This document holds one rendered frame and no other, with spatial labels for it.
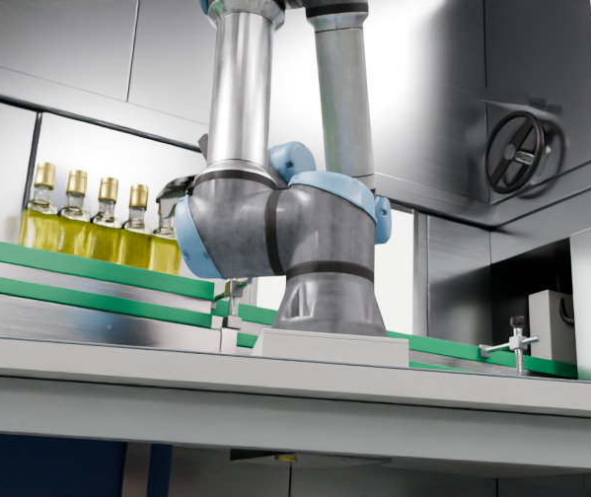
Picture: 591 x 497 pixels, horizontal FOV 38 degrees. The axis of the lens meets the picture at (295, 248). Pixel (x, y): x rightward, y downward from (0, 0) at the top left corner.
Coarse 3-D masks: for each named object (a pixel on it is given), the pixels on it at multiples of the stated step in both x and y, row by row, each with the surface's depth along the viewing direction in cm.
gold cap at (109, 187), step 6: (102, 180) 157; (108, 180) 157; (114, 180) 157; (102, 186) 157; (108, 186) 156; (114, 186) 157; (102, 192) 156; (108, 192) 156; (114, 192) 157; (102, 198) 156; (108, 198) 156; (114, 198) 156
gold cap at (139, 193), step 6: (132, 186) 160; (138, 186) 159; (144, 186) 160; (132, 192) 159; (138, 192) 159; (144, 192) 159; (132, 198) 159; (138, 198) 159; (144, 198) 159; (132, 204) 158; (138, 204) 158; (144, 204) 159
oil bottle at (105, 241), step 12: (96, 216) 153; (108, 216) 154; (96, 228) 152; (108, 228) 153; (120, 228) 154; (96, 240) 151; (108, 240) 152; (120, 240) 154; (96, 252) 151; (108, 252) 152
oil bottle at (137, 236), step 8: (128, 224) 155; (136, 224) 156; (144, 224) 157; (128, 232) 155; (136, 232) 155; (144, 232) 156; (152, 232) 157; (128, 240) 154; (136, 240) 155; (144, 240) 156; (152, 240) 157; (120, 248) 154; (128, 248) 154; (136, 248) 154; (144, 248) 155; (120, 256) 153; (128, 256) 153; (136, 256) 154; (144, 256) 155; (128, 264) 153; (136, 264) 154; (144, 264) 154
